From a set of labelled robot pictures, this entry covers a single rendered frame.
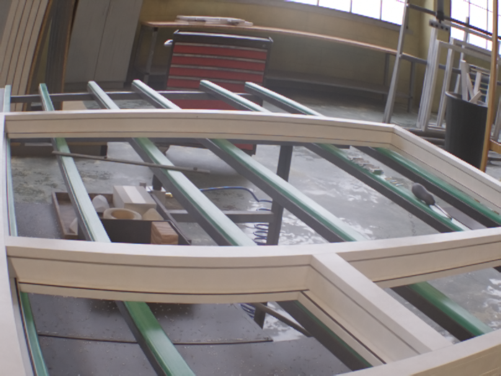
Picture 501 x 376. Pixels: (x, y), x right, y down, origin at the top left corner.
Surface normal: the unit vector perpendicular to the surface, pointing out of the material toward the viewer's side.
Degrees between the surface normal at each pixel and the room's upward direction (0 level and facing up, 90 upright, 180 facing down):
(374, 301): 0
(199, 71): 90
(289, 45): 90
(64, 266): 90
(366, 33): 90
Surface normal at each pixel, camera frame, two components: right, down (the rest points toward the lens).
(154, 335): 0.14, -0.95
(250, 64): 0.04, 0.27
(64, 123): 0.39, 0.29
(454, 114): -0.85, 0.09
